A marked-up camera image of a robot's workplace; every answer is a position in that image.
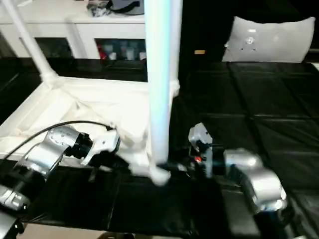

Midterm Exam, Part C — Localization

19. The white plastic table top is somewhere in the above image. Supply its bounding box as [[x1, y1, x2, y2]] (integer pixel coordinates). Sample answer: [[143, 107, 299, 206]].
[[0, 73, 181, 181]]

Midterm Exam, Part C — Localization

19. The white plastic table leg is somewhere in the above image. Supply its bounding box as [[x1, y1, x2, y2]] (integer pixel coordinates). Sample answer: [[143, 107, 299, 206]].
[[2, 0, 59, 85], [144, 0, 173, 186], [169, 0, 184, 90]]

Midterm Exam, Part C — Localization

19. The black work mat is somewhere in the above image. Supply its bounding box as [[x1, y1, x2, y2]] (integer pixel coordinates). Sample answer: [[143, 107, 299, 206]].
[[0, 56, 319, 237]]

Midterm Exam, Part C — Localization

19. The cluster of small bottles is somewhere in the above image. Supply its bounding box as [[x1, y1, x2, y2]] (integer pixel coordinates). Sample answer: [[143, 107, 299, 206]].
[[95, 39, 148, 61]]

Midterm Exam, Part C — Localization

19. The black cabinet with yellow label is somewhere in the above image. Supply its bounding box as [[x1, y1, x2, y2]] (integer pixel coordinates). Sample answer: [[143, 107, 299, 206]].
[[180, 0, 239, 63]]

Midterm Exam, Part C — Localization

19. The white cushion with badge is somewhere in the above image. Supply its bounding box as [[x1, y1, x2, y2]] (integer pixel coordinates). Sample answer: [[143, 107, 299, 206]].
[[221, 16, 317, 63]]

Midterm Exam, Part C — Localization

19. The white cabinet with glass doors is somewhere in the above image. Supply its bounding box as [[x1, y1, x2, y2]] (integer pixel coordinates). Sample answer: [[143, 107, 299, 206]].
[[0, 0, 148, 61]]

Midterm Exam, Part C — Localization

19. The grey bag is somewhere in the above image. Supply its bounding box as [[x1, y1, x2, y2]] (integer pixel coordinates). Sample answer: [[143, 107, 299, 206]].
[[110, 0, 146, 14]]

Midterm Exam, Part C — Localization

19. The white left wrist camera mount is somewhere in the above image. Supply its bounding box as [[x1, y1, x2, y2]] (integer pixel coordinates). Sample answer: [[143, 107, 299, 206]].
[[80, 128, 122, 167]]

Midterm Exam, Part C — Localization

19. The dark cable bundle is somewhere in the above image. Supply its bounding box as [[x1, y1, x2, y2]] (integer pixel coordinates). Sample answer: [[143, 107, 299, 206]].
[[86, 1, 112, 17]]

